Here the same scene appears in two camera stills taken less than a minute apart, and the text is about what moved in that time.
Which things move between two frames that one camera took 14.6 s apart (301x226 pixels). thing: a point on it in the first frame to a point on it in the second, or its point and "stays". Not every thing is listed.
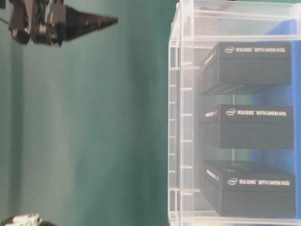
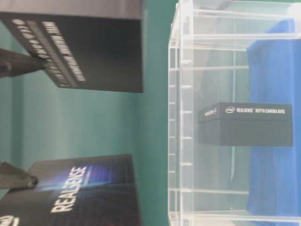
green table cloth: (84, 125) stays
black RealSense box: (244, 126) stays
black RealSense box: (231, 64) to (97, 44)
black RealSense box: (249, 188) to (100, 192)
